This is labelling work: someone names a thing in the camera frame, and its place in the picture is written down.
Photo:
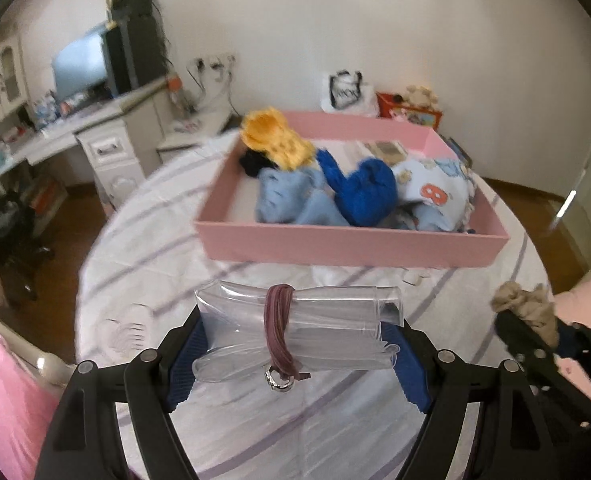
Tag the white striped bed sheet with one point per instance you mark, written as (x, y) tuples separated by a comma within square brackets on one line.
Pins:
[(139, 281)]

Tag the white glass door cabinet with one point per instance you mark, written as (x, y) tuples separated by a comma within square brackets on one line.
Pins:
[(0, 85)]

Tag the white bed post knob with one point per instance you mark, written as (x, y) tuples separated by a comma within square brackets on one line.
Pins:
[(53, 369)]

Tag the white desk with drawers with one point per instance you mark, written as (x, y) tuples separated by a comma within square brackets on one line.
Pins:
[(119, 138)]

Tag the pink shallow box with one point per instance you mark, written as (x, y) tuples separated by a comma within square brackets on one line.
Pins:
[(228, 229)]

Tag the black white low cabinet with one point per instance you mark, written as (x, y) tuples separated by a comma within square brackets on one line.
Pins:
[(185, 134)]

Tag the light blue fuzzy sock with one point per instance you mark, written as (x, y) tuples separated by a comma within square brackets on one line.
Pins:
[(297, 197)]

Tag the black office chair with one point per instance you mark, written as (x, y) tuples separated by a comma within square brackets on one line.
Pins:
[(21, 253)]

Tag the black scrunchie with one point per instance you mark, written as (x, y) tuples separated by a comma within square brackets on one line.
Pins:
[(253, 162)]

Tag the beige scrunchie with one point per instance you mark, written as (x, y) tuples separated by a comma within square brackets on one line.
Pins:
[(533, 307)]

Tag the black computer monitor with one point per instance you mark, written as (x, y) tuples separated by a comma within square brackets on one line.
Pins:
[(81, 65)]

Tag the pink blanket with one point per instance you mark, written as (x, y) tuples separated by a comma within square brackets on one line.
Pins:
[(26, 409)]

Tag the orange capped bottle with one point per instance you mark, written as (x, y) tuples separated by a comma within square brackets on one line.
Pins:
[(175, 87)]

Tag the clear pouch with hair tie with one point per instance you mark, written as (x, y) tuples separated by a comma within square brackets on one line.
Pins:
[(291, 334)]

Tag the red toy storage box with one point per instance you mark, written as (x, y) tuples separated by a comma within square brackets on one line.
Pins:
[(394, 106)]

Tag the light blue printed baby garment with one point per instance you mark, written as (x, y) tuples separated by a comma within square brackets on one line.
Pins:
[(433, 195)]

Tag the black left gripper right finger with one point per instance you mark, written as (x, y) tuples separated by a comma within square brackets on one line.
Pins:
[(512, 438)]

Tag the yellow knitted scrunchie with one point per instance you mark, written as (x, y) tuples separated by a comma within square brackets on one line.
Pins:
[(268, 132)]

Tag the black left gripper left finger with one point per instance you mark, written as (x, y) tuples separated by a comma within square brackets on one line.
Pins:
[(83, 440)]

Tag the cream plush sheep toy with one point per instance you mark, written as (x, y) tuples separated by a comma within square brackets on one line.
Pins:
[(420, 97)]

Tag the white tote bag black handles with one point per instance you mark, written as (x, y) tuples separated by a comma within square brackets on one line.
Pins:
[(348, 93)]

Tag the wall power outlet strip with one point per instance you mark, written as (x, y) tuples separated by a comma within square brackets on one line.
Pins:
[(220, 62)]

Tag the dark blue knitted cloth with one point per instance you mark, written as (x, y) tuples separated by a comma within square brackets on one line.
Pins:
[(364, 197)]

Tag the black computer tower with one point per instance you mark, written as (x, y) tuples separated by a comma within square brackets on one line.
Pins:
[(133, 54)]

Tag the pink floral pillow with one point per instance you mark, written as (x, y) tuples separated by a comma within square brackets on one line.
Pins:
[(575, 306)]

